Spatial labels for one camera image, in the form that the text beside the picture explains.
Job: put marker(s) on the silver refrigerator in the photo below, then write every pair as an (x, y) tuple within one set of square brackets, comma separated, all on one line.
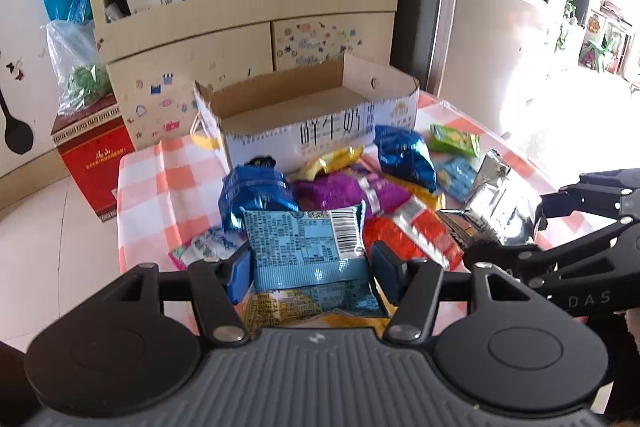
[(500, 32)]

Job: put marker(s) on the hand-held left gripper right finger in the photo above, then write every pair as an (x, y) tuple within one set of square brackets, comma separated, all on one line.
[(384, 274)]

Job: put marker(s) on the orange red snack packet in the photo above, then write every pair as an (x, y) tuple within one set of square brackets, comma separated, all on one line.
[(400, 237)]

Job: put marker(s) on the black spoon wall sticker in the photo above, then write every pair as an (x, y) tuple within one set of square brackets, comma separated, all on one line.
[(17, 137)]

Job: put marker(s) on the yellow blue snack packet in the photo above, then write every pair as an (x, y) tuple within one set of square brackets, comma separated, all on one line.
[(280, 309)]

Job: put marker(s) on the cream cabinet with stickers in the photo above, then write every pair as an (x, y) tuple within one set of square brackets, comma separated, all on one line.
[(200, 57)]

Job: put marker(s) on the orange white checked tablecloth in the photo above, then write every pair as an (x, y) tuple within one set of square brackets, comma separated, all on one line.
[(150, 187)]

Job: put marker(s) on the dark blue foil snack packet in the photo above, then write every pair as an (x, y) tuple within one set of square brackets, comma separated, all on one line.
[(255, 192), (405, 157)]

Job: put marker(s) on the light blue snack packet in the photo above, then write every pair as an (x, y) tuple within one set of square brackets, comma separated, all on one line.
[(455, 177), (300, 247)]

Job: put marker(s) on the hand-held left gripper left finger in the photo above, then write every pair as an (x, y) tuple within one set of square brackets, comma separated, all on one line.
[(241, 274)]

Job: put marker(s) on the gold snack packet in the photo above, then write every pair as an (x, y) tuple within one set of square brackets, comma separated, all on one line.
[(425, 199)]

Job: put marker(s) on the green cracker packet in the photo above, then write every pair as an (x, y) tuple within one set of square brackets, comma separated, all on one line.
[(452, 141)]

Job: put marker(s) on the clear bag of greens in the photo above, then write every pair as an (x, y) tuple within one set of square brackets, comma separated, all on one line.
[(80, 77)]

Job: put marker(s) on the pink white snack packet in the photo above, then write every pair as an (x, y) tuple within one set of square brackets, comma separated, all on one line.
[(205, 247)]

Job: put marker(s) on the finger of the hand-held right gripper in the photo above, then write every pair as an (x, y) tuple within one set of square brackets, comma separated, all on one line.
[(500, 257), (565, 202)]

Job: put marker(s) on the cardboard box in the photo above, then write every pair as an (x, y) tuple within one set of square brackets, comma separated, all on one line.
[(280, 107)]

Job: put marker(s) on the silver foil snack packet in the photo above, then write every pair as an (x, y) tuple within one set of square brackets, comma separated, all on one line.
[(492, 202)]

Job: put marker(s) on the red gift box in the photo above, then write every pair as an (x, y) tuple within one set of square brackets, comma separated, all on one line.
[(90, 172)]

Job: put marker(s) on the purple snack packet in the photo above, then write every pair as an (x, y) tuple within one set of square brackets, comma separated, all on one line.
[(335, 189)]

